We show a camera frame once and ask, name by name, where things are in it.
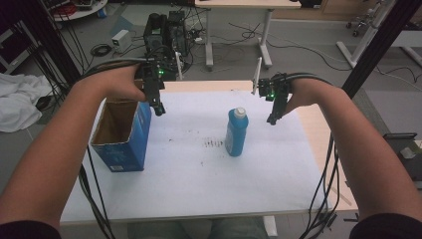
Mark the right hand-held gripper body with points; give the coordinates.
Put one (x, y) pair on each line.
(277, 86)

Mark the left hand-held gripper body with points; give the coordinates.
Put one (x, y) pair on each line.
(153, 79)

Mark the person's right hand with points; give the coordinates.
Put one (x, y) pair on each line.
(308, 93)

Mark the person's left hand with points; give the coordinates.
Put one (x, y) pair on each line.
(112, 84)

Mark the blue plastic bottle white cap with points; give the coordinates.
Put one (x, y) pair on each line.
(237, 132)

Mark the blue open cardboard box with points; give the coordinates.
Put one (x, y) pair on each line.
(132, 142)

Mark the black computer tower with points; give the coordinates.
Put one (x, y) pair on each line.
(166, 33)

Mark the small white box device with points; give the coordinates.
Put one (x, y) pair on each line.
(121, 40)

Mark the white paper table cover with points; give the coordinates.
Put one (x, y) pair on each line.
(192, 186)

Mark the wooden desk white legs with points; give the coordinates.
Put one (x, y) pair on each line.
(245, 3)

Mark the office chair wheeled base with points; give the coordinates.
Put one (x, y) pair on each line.
(356, 26)

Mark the round white table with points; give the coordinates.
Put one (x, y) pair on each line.
(79, 10)

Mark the white table leg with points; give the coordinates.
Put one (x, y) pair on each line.
(270, 225)

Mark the black flat device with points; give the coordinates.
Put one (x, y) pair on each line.
(403, 156)

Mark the white crumpled cloth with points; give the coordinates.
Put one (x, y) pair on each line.
(20, 99)

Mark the white metal desk frame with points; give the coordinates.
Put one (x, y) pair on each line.
(365, 36)

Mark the black metal stand post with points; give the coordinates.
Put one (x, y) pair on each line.
(375, 53)
(56, 40)

